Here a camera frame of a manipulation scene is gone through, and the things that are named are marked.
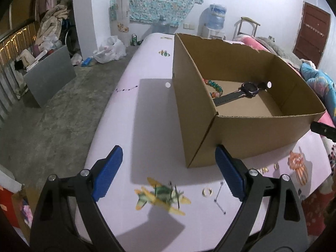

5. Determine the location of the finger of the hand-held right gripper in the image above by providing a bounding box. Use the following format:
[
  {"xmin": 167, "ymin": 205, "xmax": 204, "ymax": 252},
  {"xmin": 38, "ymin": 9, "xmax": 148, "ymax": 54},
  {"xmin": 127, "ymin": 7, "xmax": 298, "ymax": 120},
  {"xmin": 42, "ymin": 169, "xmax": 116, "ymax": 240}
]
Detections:
[{"xmin": 310, "ymin": 121, "xmax": 336, "ymax": 139}]

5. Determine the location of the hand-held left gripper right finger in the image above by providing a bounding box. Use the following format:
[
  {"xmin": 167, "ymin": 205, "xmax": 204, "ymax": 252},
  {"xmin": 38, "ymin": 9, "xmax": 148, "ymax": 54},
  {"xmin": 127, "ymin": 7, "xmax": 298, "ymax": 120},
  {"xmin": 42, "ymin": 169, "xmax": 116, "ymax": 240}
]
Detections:
[{"xmin": 213, "ymin": 145, "xmax": 309, "ymax": 252}]

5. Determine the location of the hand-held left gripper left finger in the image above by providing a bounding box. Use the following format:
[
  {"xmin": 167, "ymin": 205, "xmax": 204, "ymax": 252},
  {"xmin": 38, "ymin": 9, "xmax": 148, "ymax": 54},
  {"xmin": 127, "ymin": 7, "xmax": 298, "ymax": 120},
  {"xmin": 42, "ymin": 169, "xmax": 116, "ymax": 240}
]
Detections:
[{"xmin": 29, "ymin": 145, "xmax": 124, "ymax": 252}]

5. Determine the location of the brown cardboard box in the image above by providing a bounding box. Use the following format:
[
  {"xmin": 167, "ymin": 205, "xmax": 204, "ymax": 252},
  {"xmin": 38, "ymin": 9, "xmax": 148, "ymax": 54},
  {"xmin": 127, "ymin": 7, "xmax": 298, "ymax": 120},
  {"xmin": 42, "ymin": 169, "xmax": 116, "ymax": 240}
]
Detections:
[{"xmin": 172, "ymin": 33, "xmax": 326, "ymax": 168}]

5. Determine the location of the black wrist watch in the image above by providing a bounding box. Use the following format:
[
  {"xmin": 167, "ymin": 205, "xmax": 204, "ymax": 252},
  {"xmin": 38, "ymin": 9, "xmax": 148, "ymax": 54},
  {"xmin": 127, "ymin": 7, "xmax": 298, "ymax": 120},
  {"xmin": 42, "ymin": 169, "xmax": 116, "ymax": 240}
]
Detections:
[{"xmin": 213, "ymin": 81, "xmax": 268, "ymax": 107}]

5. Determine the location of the multicoloured bead bracelet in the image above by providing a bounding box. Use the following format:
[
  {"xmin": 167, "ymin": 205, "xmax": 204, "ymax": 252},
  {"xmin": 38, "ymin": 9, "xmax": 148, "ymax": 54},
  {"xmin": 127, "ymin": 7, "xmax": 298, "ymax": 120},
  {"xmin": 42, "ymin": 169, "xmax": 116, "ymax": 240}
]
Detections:
[{"xmin": 203, "ymin": 78, "xmax": 224, "ymax": 99}]

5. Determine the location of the blue floral quilt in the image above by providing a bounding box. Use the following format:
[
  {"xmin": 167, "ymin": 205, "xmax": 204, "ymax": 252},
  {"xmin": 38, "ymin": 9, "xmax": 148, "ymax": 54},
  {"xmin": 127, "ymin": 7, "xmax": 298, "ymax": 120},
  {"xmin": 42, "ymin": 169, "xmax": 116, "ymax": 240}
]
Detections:
[{"xmin": 301, "ymin": 62, "xmax": 336, "ymax": 126}]

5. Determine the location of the small open cardboard box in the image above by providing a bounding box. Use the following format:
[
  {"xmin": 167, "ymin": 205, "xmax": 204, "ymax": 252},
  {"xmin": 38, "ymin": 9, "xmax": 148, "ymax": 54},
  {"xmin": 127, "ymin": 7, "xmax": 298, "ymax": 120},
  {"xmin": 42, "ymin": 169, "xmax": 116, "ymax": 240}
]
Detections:
[{"xmin": 10, "ymin": 188, "xmax": 40, "ymax": 244}]

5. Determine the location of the brown door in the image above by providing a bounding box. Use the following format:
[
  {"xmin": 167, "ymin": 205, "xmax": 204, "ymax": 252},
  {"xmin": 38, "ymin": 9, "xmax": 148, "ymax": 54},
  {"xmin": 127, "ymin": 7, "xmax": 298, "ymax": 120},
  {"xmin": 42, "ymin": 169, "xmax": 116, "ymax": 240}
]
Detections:
[{"xmin": 293, "ymin": 2, "xmax": 331, "ymax": 69}]

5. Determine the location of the grey board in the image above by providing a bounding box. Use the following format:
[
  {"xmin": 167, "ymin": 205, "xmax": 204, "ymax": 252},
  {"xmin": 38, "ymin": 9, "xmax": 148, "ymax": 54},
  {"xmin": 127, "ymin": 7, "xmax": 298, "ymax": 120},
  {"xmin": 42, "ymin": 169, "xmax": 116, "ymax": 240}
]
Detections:
[{"xmin": 24, "ymin": 44, "xmax": 77, "ymax": 109}]

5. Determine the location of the white plastic bag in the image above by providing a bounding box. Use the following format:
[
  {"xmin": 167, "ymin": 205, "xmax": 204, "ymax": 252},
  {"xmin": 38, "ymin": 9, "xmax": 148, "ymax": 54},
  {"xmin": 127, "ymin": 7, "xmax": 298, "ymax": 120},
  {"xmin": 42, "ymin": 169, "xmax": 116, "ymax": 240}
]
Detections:
[{"xmin": 92, "ymin": 35, "xmax": 127, "ymax": 64}]

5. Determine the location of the wooden chair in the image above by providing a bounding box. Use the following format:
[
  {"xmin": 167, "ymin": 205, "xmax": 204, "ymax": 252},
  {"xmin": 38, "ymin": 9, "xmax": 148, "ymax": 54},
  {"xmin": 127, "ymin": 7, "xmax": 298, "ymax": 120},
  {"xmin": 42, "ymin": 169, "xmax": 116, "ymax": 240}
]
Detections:
[{"xmin": 234, "ymin": 17, "xmax": 261, "ymax": 38}]

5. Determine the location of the white water dispenser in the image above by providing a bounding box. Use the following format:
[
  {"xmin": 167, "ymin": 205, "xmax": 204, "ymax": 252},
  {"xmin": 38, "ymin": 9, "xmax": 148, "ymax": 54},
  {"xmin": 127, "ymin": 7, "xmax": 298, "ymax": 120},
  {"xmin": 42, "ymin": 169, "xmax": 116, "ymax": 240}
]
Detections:
[{"xmin": 201, "ymin": 24, "xmax": 226, "ymax": 42}]

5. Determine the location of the blue water bottle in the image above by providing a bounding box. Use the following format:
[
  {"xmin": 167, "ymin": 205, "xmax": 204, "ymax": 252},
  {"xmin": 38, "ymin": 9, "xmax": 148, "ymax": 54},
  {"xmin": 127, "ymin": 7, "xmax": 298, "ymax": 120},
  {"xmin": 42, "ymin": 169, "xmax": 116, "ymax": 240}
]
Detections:
[{"xmin": 205, "ymin": 4, "xmax": 227, "ymax": 30}]

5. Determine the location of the empty blue water jug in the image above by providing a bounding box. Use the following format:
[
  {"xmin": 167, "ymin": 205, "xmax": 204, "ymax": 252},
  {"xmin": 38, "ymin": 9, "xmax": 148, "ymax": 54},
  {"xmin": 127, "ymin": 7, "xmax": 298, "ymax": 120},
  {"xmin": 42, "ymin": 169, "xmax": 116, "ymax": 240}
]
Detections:
[{"xmin": 152, "ymin": 16, "xmax": 175, "ymax": 34}]

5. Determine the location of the white printed paper bag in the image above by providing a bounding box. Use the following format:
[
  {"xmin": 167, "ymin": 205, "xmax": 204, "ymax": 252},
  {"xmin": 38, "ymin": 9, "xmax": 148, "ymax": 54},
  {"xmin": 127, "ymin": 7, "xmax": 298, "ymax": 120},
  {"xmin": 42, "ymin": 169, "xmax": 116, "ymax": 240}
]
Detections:
[{"xmin": 117, "ymin": 0, "xmax": 130, "ymax": 34}]

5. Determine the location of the pile of clothing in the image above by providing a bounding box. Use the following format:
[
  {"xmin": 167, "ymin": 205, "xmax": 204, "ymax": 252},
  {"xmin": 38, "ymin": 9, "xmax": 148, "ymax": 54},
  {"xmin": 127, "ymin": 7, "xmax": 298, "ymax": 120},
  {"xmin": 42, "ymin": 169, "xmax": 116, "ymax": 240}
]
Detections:
[{"xmin": 35, "ymin": 3, "xmax": 71, "ymax": 49}]

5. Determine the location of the metal railing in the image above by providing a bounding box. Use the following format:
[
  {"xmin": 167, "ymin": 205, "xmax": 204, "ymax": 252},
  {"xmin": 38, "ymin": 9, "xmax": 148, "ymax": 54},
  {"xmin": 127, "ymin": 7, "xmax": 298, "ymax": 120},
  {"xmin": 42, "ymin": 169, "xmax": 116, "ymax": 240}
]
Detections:
[{"xmin": 0, "ymin": 21, "xmax": 40, "ymax": 121}]

